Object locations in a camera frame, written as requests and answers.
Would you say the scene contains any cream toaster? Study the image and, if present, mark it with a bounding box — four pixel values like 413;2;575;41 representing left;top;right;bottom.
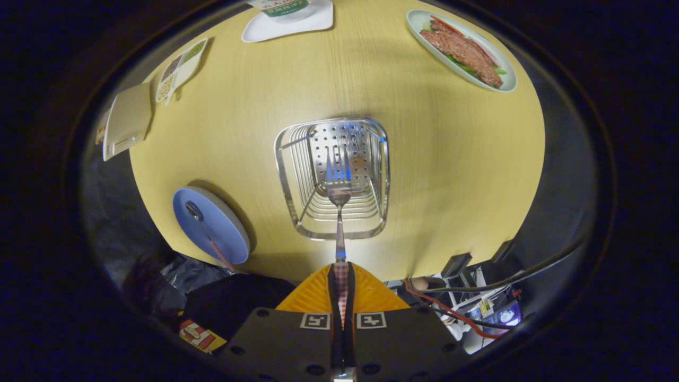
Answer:
102;82;153;162

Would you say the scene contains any red and yellow printed item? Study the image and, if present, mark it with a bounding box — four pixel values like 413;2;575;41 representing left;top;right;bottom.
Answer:
178;318;228;354

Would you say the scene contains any white square coaster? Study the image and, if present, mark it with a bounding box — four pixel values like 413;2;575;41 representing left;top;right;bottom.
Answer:
241;0;334;43

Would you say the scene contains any spoon with checkered handle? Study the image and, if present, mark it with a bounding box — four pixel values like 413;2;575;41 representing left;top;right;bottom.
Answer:
185;200;237;274

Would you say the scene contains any blue round plate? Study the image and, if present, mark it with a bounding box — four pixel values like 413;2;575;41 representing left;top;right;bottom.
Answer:
172;186;251;265

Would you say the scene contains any metal wire basket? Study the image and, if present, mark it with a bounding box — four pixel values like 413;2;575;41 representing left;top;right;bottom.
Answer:
274;117;391;241

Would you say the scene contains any toasted bread slice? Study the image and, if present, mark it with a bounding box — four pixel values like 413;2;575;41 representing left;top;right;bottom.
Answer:
94;109;110;145

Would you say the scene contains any black cable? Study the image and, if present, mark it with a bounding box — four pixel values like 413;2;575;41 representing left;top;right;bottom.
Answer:
419;239;589;295

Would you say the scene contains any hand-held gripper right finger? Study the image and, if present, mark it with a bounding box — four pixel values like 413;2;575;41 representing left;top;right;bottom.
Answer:
347;263;471;381

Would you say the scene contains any clear plastic water bottle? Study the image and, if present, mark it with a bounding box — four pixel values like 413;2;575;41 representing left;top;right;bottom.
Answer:
247;0;311;18

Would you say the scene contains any pale green oval plate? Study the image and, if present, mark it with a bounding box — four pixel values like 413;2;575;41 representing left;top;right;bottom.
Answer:
406;9;518;93

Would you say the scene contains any fork with checkered handle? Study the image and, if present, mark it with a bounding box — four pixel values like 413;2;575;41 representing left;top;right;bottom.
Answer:
324;144;354;329

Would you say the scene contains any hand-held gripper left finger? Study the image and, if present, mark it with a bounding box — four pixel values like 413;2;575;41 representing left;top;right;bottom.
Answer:
216;264;336;381

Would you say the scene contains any red cable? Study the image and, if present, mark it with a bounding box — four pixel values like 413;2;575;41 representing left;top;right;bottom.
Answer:
404;280;502;340

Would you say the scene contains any blue lit electronic device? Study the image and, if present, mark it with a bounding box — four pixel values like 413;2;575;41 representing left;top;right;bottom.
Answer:
469;300;523;337

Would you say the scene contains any sliced meat with vegetables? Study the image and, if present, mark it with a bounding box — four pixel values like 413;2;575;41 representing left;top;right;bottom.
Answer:
420;16;504;89

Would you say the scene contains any black table clamp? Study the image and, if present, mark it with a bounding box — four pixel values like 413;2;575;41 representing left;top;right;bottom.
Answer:
491;240;516;264
442;253;473;277

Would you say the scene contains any white divided snack dish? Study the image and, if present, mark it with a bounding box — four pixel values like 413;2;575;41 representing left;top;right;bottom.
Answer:
155;38;208;105

